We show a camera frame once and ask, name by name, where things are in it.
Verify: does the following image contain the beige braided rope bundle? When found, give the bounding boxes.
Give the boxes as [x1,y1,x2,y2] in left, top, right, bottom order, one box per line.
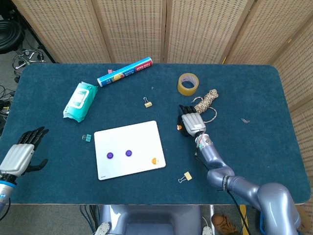
[192,89,219,124]

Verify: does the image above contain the blue plastic food wrap roll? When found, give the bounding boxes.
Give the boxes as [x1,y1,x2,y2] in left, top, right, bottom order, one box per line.
[97,56,154,88]

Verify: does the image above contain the black floor cables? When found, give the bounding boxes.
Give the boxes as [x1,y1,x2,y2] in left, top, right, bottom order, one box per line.
[0,84,15,123]

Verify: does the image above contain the green wet wipes pack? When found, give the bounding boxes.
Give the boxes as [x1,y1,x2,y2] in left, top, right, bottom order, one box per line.
[63,81,98,123]

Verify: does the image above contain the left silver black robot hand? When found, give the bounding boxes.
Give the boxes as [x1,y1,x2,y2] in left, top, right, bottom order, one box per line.
[0,126,49,177]

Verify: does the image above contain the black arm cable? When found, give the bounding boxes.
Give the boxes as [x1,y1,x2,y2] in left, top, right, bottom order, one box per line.
[195,153,248,235]

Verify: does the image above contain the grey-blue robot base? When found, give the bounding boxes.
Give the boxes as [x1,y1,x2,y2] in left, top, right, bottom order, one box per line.
[94,204,213,235]

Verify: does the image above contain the large gold binder clip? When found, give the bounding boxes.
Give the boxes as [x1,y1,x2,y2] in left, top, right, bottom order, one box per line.
[178,171,193,184]

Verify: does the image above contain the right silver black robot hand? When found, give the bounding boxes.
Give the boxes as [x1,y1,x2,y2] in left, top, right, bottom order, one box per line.
[178,104,207,138]

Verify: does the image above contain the black stool with chrome base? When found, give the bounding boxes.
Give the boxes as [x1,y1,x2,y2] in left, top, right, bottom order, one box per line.
[0,18,47,76]

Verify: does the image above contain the yellow packing tape roll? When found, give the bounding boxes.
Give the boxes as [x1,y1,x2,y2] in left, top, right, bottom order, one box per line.
[177,72,200,96]

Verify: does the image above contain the brown shoe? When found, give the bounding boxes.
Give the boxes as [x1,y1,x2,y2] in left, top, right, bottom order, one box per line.
[211,213,242,235]

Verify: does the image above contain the rattan folding screen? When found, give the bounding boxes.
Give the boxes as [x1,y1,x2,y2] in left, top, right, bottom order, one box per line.
[11,0,313,157]

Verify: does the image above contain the dark teal table cloth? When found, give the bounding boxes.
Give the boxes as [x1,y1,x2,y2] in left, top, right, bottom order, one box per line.
[0,63,308,205]

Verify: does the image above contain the white board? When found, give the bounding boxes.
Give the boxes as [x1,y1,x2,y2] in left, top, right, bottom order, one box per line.
[93,120,167,181]

